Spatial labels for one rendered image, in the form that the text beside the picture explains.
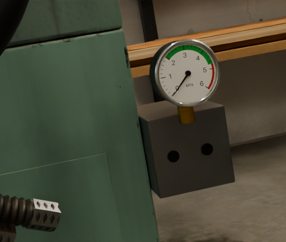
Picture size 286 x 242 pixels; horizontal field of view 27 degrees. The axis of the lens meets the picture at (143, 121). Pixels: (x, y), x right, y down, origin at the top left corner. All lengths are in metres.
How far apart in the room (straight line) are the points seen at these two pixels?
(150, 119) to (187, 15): 2.59
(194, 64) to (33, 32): 0.16
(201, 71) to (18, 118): 0.18
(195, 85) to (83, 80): 0.12
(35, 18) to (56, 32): 0.02
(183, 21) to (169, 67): 2.60
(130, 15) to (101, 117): 2.49
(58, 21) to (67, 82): 0.06
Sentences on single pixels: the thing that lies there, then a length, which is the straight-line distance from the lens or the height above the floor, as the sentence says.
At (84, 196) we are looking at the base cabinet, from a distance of 0.62.
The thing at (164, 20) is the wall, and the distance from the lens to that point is 3.13.
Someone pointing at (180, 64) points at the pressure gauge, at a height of 0.67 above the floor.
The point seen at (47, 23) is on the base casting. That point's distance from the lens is 0.60.
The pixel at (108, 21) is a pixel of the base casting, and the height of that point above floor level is 0.72.
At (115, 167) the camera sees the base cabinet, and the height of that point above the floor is 0.57.
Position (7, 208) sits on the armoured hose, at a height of 0.58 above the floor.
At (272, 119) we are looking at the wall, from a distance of 3.35.
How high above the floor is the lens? 0.71
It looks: 9 degrees down
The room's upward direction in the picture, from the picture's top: 10 degrees counter-clockwise
